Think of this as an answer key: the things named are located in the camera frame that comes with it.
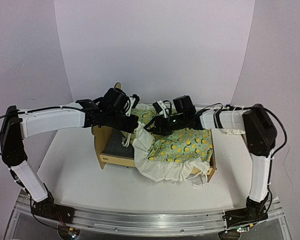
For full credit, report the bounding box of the small lemon print pillow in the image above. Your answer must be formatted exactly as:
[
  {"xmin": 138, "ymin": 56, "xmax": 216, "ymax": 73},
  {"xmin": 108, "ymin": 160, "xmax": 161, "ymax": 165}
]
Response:
[{"xmin": 219, "ymin": 105, "xmax": 246, "ymax": 136}]

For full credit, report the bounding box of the lemon print ruffled mattress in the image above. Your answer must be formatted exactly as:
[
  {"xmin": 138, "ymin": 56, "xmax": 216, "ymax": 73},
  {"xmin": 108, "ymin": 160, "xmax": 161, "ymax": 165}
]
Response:
[{"xmin": 123, "ymin": 103, "xmax": 213, "ymax": 188}]

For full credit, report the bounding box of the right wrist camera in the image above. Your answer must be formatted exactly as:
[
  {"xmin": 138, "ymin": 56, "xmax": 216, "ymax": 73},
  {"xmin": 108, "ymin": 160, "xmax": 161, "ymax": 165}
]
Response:
[{"xmin": 152, "ymin": 100, "xmax": 172, "ymax": 119}]

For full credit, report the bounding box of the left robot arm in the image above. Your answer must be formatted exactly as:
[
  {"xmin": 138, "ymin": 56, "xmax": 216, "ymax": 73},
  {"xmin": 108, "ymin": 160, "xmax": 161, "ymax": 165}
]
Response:
[{"xmin": 0, "ymin": 87, "xmax": 140, "ymax": 203}]

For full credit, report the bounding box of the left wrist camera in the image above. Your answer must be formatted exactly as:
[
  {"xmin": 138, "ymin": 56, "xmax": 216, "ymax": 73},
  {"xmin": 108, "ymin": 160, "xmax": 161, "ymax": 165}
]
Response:
[{"xmin": 125, "ymin": 94, "xmax": 140, "ymax": 117}]

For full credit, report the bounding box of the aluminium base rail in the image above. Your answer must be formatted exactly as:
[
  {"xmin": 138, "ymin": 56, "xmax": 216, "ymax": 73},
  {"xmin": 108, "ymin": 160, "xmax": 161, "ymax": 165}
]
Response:
[{"xmin": 3, "ymin": 190, "xmax": 292, "ymax": 240}]

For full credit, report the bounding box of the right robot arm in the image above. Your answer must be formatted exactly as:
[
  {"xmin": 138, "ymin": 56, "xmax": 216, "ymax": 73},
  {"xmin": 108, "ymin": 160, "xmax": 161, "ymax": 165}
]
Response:
[{"xmin": 145, "ymin": 95, "xmax": 283, "ymax": 203}]

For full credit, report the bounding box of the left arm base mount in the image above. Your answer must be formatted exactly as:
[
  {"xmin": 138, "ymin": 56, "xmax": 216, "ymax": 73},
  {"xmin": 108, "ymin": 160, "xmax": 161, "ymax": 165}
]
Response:
[{"xmin": 30, "ymin": 191, "xmax": 75, "ymax": 224}]

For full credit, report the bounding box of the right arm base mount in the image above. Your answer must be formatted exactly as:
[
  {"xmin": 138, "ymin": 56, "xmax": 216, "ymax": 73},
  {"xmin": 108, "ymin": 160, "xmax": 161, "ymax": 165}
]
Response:
[{"xmin": 222, "ymin": 193, "xmax": 272, "ymax": 230}]

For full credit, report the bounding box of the grey bed mat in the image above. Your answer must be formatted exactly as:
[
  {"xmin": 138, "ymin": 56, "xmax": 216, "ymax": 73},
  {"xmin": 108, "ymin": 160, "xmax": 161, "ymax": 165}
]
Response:
[{"xmin": 103, "ymin": 129, "xmax": 134, "ymax": 159}]

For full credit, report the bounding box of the wooden pet bed frame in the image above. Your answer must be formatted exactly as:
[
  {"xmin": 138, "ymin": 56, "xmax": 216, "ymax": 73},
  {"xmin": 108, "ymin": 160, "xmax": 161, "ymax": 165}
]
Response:
[{"xmin": 92, "ymin": 85, "xmax": 212, "ymax": 172}]

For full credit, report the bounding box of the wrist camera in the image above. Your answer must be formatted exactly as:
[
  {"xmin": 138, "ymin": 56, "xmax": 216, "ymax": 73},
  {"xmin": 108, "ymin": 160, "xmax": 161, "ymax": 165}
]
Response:
[
  {"xmin": 125, "ymin": 94, "xmax": 140, "ymax": 117},
  {"xmin": 152, "ymin": 100, "xmax": 172, "ymax": 119}
]

